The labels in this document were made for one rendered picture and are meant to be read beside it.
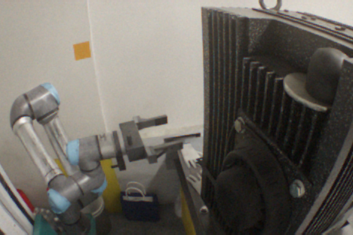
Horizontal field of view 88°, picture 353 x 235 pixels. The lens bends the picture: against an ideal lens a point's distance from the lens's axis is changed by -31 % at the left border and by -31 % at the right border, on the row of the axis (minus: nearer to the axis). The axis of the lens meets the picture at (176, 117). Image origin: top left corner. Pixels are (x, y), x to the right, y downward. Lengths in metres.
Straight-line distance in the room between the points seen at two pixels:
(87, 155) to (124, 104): 0.90
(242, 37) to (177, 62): 0.99
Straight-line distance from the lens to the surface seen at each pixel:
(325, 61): 0.36
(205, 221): 1.20
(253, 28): 0.52
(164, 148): 0.68
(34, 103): 0.94
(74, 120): 1.58
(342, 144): 0.35
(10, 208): 0.89
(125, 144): 0.68
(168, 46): 1.45
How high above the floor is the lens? 1.68
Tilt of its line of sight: 32 degrees down
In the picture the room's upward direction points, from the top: 3 degrees counter-clockwise
